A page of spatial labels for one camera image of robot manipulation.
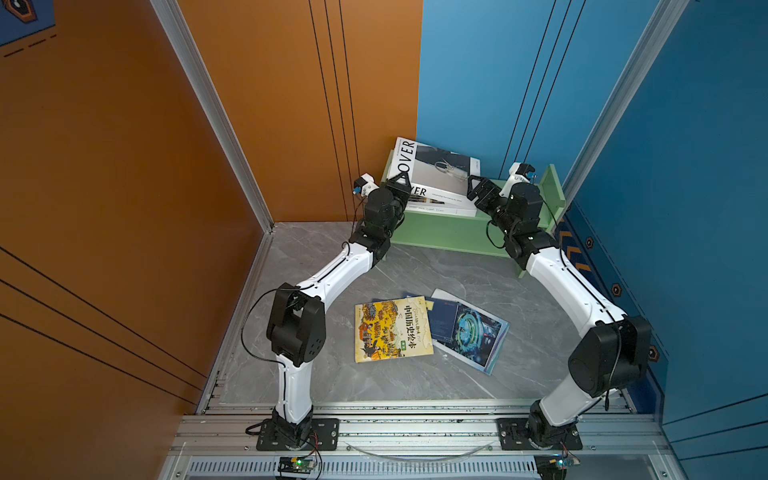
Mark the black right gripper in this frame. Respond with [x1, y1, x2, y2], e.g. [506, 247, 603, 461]
[467, 174, 517, 239]

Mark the white LOVER book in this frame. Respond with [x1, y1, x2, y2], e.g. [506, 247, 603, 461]
[384, 137, 481, 209]

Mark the white book with brown pattern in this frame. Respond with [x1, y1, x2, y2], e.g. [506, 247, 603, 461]
[406, 195, 477, 217]

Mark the dark blue circle-cover book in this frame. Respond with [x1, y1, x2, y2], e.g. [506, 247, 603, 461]
[428, 289, 509, 376]

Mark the yellow illustrated Chinese book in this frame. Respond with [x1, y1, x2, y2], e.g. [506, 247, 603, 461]
[354, 296, 434, 363]

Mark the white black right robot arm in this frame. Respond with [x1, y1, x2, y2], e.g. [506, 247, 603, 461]
[467, 175, 652, 449]

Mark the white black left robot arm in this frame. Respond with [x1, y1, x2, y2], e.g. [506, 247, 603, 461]
[266, 173, 412, 445]

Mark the green wooden two-tier shelf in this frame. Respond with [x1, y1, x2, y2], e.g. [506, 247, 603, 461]
[392, 166, 565, 272]

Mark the blue book under yellow book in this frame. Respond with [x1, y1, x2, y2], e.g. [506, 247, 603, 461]
[374, 292, 436, 311]

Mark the right green circuit board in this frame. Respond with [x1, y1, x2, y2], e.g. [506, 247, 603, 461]
[534, 455, 581, 480]

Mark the green circuit board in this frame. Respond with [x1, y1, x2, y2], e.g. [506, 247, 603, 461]
[275, 456, 320, 479]
[534, 455, 581, 480]

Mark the left green circuit board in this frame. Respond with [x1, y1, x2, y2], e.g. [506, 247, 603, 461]
[275, 456, 320, 479]

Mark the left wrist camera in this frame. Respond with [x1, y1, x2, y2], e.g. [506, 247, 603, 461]
[352, 173, 379, 199]

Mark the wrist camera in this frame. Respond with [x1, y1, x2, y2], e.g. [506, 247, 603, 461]
[501, 162, 535, 197]
[352, 173, 379, 199]

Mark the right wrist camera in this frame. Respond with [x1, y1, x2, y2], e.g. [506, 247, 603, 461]
[501, 162, 535, 197]

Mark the aluminium mounting rail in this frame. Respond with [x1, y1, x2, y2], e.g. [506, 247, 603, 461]
[169, 397, 672, 456]

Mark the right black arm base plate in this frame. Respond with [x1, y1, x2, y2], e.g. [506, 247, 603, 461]
[496, 417, 583, 451]

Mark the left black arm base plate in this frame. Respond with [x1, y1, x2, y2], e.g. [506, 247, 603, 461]
[256, 417, 340, 453]

